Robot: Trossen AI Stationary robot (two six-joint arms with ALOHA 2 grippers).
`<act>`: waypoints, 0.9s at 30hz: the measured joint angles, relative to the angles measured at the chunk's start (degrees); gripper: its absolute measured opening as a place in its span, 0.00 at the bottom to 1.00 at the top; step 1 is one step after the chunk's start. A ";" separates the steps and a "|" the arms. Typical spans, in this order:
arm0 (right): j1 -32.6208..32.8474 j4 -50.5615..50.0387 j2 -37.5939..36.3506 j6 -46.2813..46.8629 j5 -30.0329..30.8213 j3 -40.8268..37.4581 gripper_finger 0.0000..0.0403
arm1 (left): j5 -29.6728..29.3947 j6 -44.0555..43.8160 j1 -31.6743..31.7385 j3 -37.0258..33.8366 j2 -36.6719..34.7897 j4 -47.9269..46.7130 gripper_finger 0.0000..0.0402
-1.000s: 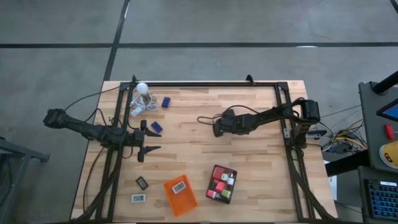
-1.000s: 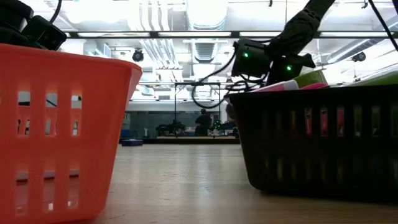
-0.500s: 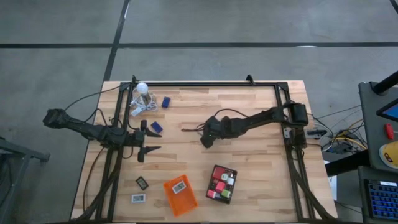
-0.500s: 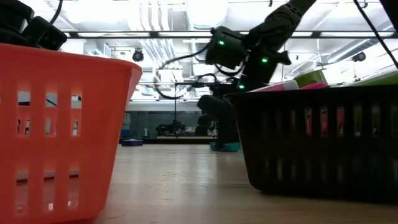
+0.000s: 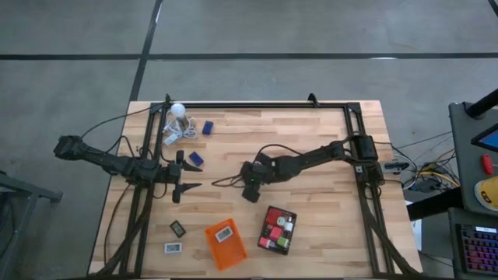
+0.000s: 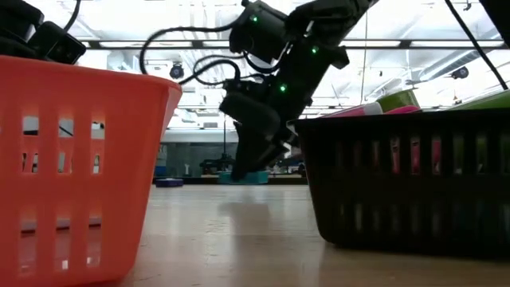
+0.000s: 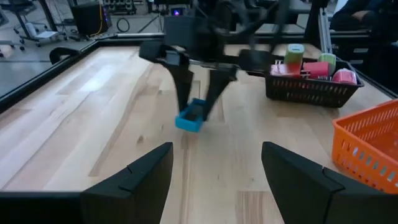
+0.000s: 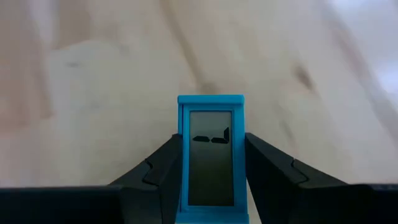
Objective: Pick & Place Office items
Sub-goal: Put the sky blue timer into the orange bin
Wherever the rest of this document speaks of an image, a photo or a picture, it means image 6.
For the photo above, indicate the green cylindrical can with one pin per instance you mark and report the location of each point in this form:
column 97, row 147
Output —
column 398, row 99

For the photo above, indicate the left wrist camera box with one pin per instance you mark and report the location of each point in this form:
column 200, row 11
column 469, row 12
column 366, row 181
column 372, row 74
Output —
column 57, row 44

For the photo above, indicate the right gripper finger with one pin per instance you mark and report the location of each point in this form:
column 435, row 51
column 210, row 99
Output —
column 245, row 155
column 275, row 153

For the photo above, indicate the pink USB wall charger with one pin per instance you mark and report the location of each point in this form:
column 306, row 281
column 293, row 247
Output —
column 402, row 110

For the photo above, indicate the orange plastic basket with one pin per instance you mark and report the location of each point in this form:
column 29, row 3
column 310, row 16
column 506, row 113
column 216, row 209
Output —
column 119, row 119

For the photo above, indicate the black ceiling spotlight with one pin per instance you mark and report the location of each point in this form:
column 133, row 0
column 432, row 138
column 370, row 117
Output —
column 177, row 71
column 460, row 72

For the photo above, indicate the dark blue small case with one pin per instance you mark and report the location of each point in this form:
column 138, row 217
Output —
column 169, row 183

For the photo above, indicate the black plastic basket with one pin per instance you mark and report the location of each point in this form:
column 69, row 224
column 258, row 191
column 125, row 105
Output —
column 398, row 223

